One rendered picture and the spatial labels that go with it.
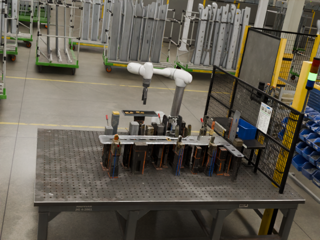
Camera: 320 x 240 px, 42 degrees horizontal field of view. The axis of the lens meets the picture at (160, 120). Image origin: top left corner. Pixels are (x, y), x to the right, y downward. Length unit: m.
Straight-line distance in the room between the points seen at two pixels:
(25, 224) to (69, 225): 0.44
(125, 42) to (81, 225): 7.22
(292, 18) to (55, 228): 8.89
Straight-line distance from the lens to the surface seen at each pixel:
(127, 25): 11.01
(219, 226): 4.13
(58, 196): 3.62
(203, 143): 4.32
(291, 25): 11.72
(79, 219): 4.62
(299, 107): 4.18
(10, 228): 4.48
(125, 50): 11.06
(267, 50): 6.40
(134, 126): 4.20
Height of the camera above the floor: 2.55
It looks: 19 degrees down
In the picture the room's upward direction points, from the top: 9 degrees clockwise
